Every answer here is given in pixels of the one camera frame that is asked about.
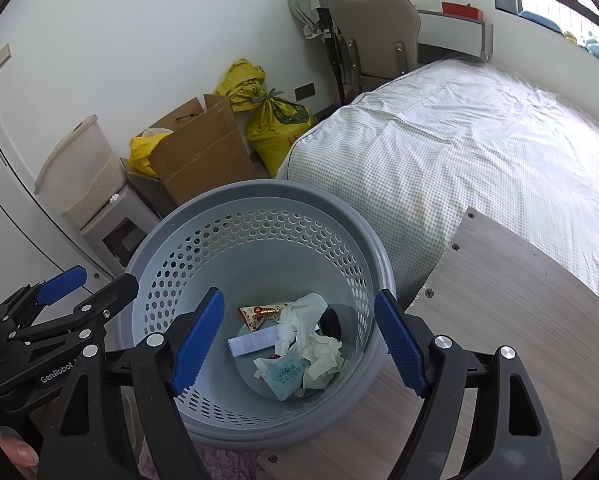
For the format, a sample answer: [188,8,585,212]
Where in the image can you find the beige storage bin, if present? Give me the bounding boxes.
[34,115,128,228]

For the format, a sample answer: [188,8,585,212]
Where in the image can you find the brown cardboard box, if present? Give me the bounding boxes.
[121,94,258,206]

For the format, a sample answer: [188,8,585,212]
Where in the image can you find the beige paper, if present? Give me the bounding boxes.
[299,335,343,390]

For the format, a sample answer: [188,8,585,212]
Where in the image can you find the blue-grey perforated plastic basket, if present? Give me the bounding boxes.
[114,179,399,452]

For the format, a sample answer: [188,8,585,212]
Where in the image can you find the row of plush toys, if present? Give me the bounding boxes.
[562,30,599,73]

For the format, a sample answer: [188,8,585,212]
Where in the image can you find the tied yellow sack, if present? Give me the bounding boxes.
[246,89,317,178]

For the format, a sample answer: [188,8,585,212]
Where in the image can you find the white closet door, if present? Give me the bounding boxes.
[0,95,80,306]

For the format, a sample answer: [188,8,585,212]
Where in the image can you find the crumpled yellow bag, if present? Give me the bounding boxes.
[214,58,266,112]

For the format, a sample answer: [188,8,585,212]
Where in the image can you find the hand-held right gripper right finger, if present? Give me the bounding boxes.
[374,290,564,480]

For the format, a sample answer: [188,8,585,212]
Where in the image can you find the white plastic cabinet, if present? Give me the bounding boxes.
[80,182,163,281]

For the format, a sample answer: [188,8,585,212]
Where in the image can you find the light blue wipes packet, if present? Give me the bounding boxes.
[254,350,307,402]

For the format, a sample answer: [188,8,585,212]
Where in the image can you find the pale purple carton box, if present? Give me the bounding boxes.
[228,322,283,358]

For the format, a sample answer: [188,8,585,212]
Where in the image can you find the white cloth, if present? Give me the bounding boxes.
[272,292,327,356]

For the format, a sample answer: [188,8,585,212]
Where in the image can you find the bed with checked sheet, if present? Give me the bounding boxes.
[277,57,599,311]

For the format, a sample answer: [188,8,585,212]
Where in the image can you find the yellow plastic bag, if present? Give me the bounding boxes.
[130,128,174,178]

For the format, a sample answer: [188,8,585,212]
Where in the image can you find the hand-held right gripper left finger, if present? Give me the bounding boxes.
[40,287,226,480]

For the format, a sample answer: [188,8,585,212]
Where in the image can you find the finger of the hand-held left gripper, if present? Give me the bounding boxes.
[7,272,139,347]
[0,265,88,333]

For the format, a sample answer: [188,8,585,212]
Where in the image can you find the beige padded chair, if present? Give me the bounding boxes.
[319,0,423,106]

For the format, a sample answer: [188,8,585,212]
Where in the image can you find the blue cushion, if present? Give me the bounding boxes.
[519,10,563,33]

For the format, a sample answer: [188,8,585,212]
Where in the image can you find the person's left hand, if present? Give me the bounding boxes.
[0,425,40,470]

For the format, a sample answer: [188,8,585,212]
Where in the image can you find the red box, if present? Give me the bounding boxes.
[442,1,484,21]

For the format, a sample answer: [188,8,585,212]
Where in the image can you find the long red-white snack wrapper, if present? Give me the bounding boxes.
[237,301,293,333]

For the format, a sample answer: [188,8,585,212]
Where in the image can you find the white wall desk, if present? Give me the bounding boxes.
[417,9,494,63]

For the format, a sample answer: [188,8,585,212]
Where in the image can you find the purple fuzzy cloth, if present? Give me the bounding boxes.
[137,440,265,480]

